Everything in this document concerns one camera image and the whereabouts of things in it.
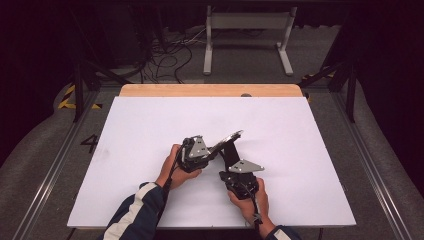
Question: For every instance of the wooden table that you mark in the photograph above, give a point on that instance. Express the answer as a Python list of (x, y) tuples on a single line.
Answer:
[(200, 90)]

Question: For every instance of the person's right hand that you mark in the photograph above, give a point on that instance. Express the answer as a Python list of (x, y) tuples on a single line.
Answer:
[(260, 206)]

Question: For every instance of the aluminium floor rail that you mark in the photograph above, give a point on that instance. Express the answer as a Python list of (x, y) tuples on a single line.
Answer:
[(370, 160), (53, 166)]

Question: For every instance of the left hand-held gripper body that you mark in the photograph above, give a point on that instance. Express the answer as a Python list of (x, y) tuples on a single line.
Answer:
[(196, 150)]

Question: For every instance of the white metal stand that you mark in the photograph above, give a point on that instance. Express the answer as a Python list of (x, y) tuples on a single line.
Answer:
[(248, 20)]

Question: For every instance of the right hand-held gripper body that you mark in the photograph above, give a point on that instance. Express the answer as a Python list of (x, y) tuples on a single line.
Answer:
[(243, 181)]

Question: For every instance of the person's left hand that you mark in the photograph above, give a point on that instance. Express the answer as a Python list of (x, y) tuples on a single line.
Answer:
[(173, 176)]

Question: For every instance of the yellow black floor tape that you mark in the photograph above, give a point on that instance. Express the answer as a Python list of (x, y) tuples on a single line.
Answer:
[(68, 96)]

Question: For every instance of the white board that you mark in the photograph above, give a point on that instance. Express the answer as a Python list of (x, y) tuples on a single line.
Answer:
[(150, 126)]

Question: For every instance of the dark round knob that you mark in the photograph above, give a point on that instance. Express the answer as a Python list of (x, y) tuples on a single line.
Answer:
[(246, 95)]

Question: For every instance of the black metal stand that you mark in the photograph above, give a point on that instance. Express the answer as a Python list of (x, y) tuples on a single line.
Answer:
[(350, 90), (79, 90)]

